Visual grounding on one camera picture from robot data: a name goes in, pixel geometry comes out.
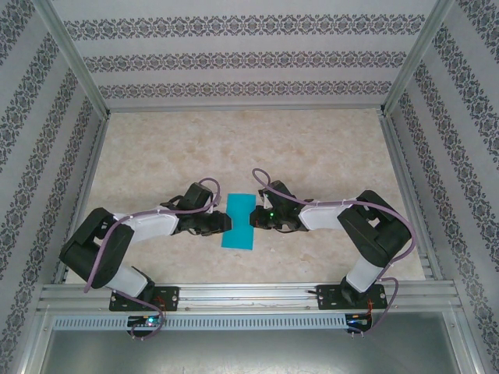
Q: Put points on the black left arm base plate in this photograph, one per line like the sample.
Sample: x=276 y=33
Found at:
x=171 y=298

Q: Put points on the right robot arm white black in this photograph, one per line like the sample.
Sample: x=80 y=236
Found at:
x=327 y=214

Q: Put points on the aluminium frame corner post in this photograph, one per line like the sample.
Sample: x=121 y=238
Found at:
x=77 y=58
x=415 y=58

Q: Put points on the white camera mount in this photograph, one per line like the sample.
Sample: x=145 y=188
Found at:
x=215 y=209
x=267 y=202

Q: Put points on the grey sheet metal panel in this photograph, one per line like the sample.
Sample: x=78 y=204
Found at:
x=249 y=354

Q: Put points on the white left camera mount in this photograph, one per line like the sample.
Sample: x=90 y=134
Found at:
x=215 y=209

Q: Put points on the aluminium table edge rail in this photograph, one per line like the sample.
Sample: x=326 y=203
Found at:
x=245 y=108
x=83 y=195

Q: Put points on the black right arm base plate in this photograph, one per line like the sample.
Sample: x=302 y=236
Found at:
x=327 y=298

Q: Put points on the blue square paper sheet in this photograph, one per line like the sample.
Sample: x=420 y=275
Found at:
x=238 y=238

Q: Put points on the small black rail clamp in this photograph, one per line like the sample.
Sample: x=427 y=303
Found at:
x=312 y=290

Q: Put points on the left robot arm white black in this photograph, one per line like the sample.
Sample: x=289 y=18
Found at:
x=152 y=224

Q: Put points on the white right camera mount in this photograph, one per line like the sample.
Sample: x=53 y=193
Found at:
x=267 y=202

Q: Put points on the control board with LED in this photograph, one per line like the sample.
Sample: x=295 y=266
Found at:
x=144 y=322
x=358 y=322

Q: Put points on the aluminium frame upright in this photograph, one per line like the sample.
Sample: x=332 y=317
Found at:
x=466 y=343
x=35 y=343

